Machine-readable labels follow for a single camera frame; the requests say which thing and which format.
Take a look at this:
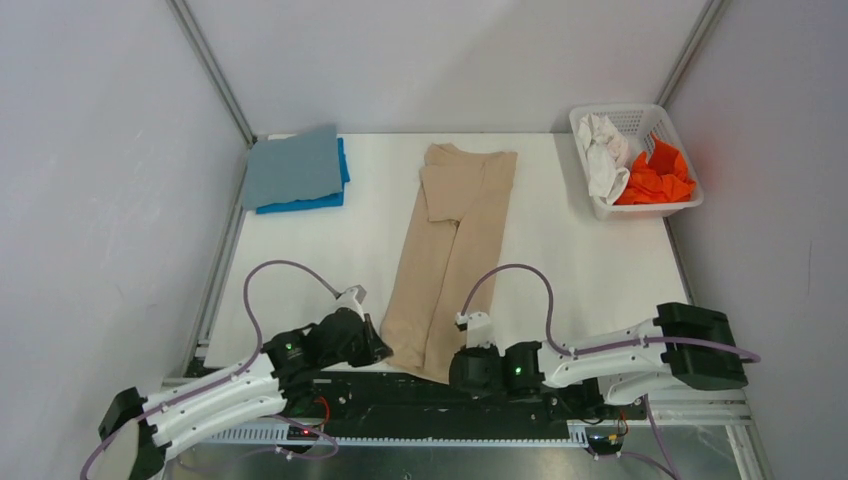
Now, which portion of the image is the orange crumpled t-shirt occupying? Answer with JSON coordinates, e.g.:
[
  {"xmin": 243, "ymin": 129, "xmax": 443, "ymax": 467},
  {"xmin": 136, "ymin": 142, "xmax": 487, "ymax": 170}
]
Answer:
[{"xmin": 615, "ymin": 133, "xmax": 697, "ymax": 206}]

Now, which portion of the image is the aluminium frame rail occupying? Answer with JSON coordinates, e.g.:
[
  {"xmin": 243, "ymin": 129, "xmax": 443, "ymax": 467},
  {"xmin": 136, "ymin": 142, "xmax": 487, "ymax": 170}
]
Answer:
[{"xmin": 162, "ymin": 372, "xmax": 772, "ymax": 479}]

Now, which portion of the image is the white crumpled t-shirt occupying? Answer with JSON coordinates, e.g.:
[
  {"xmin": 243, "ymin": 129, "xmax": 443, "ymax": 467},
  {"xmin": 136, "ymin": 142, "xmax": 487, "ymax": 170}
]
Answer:
[{"xmin": 576, "ymin": 114, "xmax": 630, "ymax": 205}]

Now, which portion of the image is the beige t-shirt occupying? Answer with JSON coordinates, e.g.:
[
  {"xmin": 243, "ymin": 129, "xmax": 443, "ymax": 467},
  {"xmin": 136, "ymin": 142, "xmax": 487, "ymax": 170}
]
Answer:
[{"xmin": 380, "ymin": 144, "xmax": 518, "ymax": 383}]

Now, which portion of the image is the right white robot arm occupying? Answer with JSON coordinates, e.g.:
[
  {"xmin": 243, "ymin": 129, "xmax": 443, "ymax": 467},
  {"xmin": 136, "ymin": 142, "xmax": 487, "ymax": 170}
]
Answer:
[{"xmin": 448, "ymin": 302, "xmax": 761, "ymax": 418}]

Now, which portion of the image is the controller board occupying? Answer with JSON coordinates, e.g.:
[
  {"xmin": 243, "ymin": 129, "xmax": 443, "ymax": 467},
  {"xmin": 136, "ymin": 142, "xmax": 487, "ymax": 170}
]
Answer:
[
  {"xmin": 286, "ymin": 425, "xmax": 323, "ymax": 442},
  {"xmin": 586, "ymin": 434, "xmax": 624, "ymax": 457}
]

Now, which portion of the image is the corner aluminium post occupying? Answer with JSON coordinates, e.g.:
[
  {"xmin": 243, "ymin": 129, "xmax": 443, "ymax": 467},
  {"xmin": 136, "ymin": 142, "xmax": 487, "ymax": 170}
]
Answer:
[
  {"xmin": 166, "ymin": 0, "xmax": 257, "ymax": 147},
  {"xmin": 655, "ymin": 0, "xmax": 732, "ymax": 109}
]

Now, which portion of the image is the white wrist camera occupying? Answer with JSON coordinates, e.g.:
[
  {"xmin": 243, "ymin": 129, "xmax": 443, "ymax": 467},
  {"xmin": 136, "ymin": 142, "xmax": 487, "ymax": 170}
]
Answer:
[
  {"xmin": 332, "ymin": 285, "xmax": 367, "ymax": 320},
  {"xmin": 455, "ymin": 312, "xmax": 496, "ymax": 349}
]

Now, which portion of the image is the folded grey t-shirt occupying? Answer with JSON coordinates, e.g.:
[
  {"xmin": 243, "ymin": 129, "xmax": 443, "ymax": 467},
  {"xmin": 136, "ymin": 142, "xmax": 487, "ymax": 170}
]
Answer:
[{"xmin": 241, "ymin": 125, "xmax": 350, "ymax": 214}]

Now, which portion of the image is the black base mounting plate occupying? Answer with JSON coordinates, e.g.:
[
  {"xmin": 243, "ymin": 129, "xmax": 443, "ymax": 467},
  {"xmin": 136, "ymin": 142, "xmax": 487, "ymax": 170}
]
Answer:
[{"xmin": 283, "ymin": 372, "xmax": 647, "ymax": 442}]

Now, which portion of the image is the folded blue t-shirt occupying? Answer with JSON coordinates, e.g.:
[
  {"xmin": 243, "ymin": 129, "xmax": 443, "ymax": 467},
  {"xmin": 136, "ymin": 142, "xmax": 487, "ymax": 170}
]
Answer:
[{"xmin": 255, "ymin": 137, "xmax": 351, "ymax": 216}]

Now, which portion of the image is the right controller board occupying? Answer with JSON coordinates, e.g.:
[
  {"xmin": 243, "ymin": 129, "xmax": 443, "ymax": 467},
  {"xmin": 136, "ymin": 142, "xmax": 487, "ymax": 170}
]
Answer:
[{"xmin": 586, "ymin": 434, "xmax": 624, "ymax": 457}]

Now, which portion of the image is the right corner aluminium post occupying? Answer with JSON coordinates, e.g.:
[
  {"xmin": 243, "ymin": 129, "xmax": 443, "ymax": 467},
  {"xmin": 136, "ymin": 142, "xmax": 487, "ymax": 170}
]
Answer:
[{"xmin": 655, "ymin": 0, "xmax": 732, "ymax": 109}]

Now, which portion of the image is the left corner aluminium post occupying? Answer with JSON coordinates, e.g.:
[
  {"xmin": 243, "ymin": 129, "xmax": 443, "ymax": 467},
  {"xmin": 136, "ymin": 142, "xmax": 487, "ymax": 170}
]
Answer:
[{"xmin": 166, "ymin": 0, "xmax": 257, "ymax": 147}]

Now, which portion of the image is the left controller board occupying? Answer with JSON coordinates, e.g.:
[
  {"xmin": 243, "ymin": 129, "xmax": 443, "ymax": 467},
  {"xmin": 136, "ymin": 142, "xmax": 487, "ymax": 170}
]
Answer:
[{"xmin": 286, "ymin": 425, "xmax": 323, "ymax": 442}]

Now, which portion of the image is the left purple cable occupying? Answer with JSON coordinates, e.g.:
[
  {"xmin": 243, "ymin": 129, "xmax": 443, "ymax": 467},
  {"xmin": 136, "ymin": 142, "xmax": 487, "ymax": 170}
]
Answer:
[{"xmin": 79, "ymin": 259, "xmax": 346, "ymax": 480}]

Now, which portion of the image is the white plastic laundry basket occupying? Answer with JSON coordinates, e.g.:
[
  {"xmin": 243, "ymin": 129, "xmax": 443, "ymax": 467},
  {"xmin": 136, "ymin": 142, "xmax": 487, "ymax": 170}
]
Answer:
[{"xmin": 569, "ymin": 103, "xmax": 704, "ymax": 220}]

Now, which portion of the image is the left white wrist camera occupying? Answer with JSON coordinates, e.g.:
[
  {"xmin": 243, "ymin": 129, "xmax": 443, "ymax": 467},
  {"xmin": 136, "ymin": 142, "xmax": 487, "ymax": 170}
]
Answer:
[{"xmin": 332, "ymin": 285, "xmax": 367, "ymax": 320}]

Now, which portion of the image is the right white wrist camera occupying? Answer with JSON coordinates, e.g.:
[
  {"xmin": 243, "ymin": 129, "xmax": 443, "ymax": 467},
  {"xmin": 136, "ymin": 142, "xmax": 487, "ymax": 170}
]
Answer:
[{"xmin": 455, "ymin": 312, "xmax": 496, "ymax": 349}]

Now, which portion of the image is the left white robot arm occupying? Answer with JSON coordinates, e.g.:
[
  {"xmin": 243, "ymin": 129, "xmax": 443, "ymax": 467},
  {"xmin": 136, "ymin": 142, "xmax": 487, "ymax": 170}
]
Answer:
[{"xmin": 98, "ymin": 307, "xmax": 393, "ymax": 479}]

